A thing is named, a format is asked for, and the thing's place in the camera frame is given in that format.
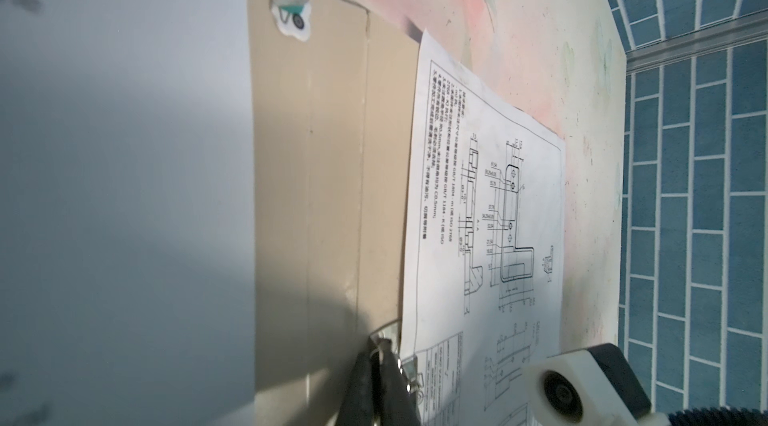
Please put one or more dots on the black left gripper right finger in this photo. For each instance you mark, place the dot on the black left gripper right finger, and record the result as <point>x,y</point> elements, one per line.
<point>395,406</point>

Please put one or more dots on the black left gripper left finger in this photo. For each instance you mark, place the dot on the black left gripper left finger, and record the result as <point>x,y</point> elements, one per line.
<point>359,404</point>

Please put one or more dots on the white technical drawing sheet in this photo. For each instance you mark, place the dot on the white technical drawing sheet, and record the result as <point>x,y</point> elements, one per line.
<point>484,244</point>

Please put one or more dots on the white printed text sheet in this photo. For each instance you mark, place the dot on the white printed text sheet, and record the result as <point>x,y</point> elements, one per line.
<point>127,213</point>

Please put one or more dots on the wheelbarrow sticker on folder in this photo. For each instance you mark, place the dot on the wheelbarrow sticker on folder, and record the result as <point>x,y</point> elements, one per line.
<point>292,18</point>

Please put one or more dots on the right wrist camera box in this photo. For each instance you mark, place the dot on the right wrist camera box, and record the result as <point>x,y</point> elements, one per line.
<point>588,386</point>

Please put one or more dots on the aluminium right corner post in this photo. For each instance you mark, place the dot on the aluminium right corner post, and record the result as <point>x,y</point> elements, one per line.
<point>739,32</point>

